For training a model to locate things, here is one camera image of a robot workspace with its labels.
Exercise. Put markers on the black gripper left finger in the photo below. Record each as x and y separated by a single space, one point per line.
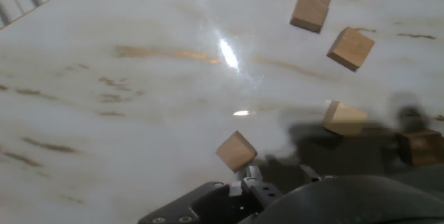
263 193

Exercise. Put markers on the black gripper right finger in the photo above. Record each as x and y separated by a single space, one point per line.
309 173

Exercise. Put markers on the small wooden cube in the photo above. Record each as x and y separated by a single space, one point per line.
310 10
419 147
350 49
343 118
236 151

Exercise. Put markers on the marble pattern board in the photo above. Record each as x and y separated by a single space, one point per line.
104 130

